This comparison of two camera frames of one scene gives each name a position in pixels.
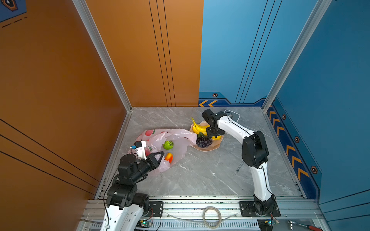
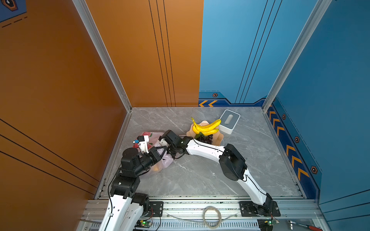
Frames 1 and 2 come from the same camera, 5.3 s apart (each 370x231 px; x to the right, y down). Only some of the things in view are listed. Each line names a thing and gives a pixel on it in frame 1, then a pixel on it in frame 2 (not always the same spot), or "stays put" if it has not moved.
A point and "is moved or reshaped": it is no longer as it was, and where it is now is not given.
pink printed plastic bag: (174, 141) is moved or reshaped
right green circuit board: (265, 224) stays put
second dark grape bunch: (203, 141) stays put
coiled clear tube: (204, 219) stays put
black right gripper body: (213, 132) -> (171, 149)
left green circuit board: (144, 223) stays put
